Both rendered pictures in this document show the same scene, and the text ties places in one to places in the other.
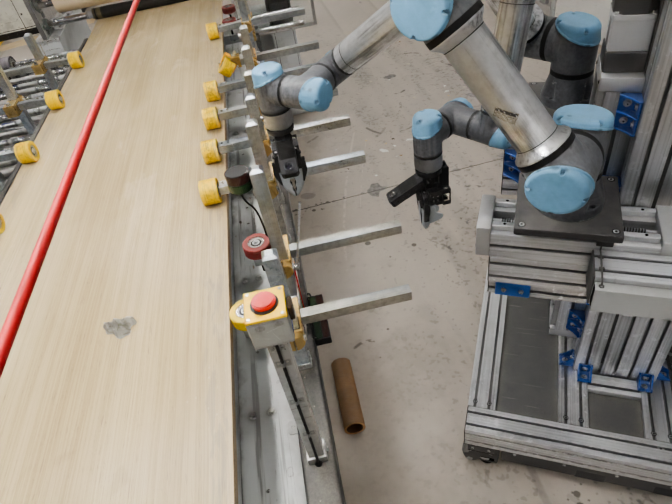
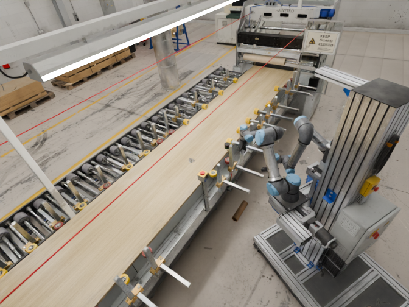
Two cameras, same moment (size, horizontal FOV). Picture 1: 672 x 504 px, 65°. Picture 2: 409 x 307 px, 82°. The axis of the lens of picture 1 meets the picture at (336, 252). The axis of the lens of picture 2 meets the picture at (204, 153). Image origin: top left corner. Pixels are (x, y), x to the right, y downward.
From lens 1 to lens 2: 1.28 m
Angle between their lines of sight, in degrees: 30
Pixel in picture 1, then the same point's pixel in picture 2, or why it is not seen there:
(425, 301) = not seen: hidden behind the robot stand
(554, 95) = not seen: hidden behind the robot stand
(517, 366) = (282, 235)
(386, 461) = (235, 231)
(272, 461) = (201, 205)
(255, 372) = (212, 187)
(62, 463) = (167, 178)
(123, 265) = (201, 147)
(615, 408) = (296, 264)
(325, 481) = (204, 214)
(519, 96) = (271, 165)
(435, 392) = (262, 227)
